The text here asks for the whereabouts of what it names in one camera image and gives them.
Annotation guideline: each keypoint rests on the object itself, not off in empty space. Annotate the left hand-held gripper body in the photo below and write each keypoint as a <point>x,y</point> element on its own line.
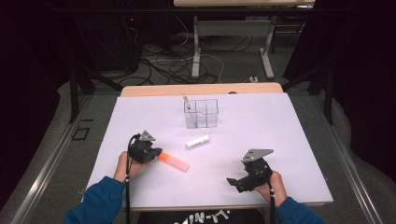
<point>141,151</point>

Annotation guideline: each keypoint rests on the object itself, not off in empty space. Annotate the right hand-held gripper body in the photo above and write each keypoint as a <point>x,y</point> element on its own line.
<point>258,172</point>

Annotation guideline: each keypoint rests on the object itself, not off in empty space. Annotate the orange highlighter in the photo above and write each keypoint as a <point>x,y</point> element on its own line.
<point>176,162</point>

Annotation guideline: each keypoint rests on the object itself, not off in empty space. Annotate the white pen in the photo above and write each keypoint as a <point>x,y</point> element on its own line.
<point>187,104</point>

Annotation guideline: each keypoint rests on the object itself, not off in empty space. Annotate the clear plastic organizer box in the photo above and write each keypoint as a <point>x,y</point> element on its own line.
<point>207,115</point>

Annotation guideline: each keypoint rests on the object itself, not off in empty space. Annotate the person's right hand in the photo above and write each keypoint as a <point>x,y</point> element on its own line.
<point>275,189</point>

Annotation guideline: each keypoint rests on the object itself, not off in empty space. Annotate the person's left hand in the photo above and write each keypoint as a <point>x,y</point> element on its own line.
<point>124,169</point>

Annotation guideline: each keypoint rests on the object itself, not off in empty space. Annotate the white table sheet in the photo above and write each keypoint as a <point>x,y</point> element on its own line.
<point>218,186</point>

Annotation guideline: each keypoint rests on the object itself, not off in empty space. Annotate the person's black printed shirt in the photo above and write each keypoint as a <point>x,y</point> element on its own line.
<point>162,217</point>

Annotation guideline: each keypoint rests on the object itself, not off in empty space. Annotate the white plug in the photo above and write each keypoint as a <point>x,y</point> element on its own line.
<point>253,79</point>

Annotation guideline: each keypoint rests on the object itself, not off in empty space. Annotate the black metal stand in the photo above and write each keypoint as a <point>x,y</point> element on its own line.
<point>327,93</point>
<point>74,93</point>

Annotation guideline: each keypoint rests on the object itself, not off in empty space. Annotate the black computer tower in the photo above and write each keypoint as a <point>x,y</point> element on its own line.
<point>106,43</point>

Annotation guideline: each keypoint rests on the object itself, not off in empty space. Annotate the dark curtain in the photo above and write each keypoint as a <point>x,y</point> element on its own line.
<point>367,77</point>
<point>28,93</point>

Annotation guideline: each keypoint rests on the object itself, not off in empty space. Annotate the desk with white legs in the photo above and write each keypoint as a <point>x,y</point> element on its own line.
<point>232,28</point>

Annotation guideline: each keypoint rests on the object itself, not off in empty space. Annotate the black metal crossbar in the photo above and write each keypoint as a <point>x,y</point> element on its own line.
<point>124,10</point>

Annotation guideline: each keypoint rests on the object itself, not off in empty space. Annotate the aluminium floor rail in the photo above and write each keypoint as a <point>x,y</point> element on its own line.
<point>46,171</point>
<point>348,168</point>

